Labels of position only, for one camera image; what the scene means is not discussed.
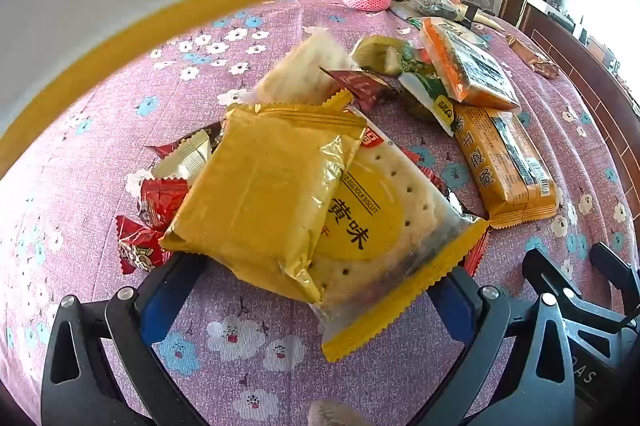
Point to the cream cracker packet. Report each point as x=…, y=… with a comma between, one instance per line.
x=305, y=66

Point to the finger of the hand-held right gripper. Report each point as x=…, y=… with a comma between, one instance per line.
x=560, y=278
x=617, y=268

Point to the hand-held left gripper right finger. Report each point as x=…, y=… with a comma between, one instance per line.
x=450, y=306

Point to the small red candy wrapper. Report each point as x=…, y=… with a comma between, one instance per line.
x=155, y=201
x=140, y=251

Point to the orange-edged cracker packet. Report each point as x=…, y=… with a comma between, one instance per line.
x=465, y=66

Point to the brown snack packet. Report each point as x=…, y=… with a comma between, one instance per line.
x=532, y=56

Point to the dark red gold-print packet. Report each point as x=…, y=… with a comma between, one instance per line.
x=360, y=86

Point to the gold small snack packet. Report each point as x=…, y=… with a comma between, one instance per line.
x=375, y=53

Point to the grey patterned pouch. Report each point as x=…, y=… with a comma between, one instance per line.
x=435, y=6

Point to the gold foil biscuit packet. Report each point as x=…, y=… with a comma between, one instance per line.
x=265, y=186

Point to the yellow-orange cracker packet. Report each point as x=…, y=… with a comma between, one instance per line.
x=510, y=166

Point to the red cream small snack packet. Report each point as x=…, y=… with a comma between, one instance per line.
x=185, y=154

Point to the clear yellow-edged biscuit packet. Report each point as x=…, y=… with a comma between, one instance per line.
x=380, y=226

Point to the green white-edged snack packet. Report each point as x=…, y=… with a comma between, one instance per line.
x=440, y=106

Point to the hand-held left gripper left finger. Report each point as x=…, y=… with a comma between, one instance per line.
x=165, y=301

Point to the purple floral tablecloth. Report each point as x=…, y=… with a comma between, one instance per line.
x=250, y=356

